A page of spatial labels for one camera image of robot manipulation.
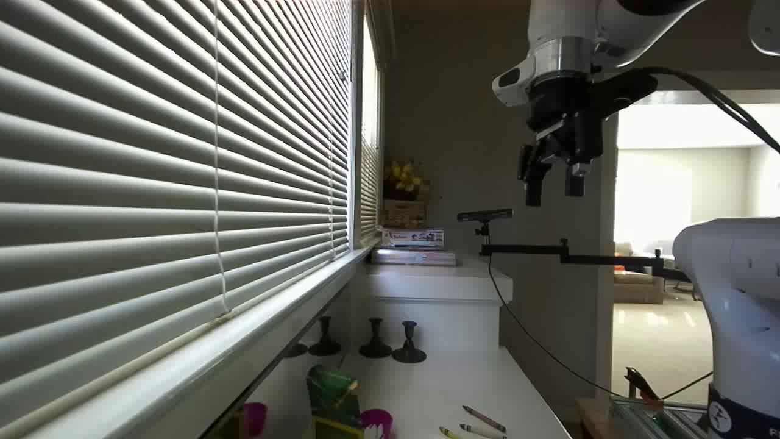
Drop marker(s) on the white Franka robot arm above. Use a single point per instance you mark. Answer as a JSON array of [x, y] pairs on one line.
[[570, 32]]

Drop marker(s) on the dark red clamp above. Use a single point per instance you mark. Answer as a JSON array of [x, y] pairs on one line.
[[642, 383]]

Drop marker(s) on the black candle holder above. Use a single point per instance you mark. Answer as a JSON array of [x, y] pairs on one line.
[[410, 349], [325, 343], [377, 345], [296, 349]]

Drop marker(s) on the green box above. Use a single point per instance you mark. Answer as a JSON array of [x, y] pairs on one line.
[[333, 394]]

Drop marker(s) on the brown flower basket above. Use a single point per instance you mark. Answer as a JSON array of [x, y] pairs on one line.
[[405, 213]]

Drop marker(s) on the thin book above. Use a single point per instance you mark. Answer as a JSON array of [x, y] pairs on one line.
[[413, 238]]

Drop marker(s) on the pink plastic cup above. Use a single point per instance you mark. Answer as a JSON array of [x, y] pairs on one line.
[[380, 423]]

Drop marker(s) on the white window sill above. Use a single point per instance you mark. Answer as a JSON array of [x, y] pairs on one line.
[[244, 343]]

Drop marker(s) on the brown crayon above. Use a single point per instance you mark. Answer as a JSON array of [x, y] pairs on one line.
[[486, 417]]

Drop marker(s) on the black camera on stand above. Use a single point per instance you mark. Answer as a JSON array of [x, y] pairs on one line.
[[486, 215]]

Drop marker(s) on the wide white window blind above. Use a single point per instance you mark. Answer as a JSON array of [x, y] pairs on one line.
[[162, 161]]

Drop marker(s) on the yellow flowers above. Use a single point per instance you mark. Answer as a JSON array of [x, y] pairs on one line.
[[404, 180]]

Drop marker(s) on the brown sofa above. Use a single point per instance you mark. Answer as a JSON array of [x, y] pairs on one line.
[[637, 287]]

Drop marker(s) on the narrow white window blind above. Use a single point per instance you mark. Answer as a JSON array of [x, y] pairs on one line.
[[370, 122]]

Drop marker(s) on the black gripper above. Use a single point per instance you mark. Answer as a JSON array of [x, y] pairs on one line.
[[565, 106]]

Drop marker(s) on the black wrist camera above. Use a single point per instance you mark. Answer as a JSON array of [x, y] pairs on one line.
[[630, 88]]

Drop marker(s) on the thick book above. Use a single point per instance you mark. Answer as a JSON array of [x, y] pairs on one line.
[[416, 258]]

